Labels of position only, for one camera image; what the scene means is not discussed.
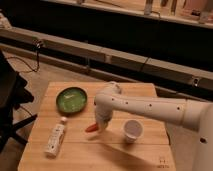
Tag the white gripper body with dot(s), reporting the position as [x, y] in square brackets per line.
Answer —
[102, 122]

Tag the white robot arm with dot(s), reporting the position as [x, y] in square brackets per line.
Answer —
[190, 114]

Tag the green ceramic bowl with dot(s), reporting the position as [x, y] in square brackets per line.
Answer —
[71, 100]

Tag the white paper cup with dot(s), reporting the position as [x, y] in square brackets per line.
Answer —
[132, 131]

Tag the white squeeze tube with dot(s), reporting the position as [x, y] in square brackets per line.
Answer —
[55, 139]

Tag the black office chair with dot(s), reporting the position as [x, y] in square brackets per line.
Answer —
[12, 95]

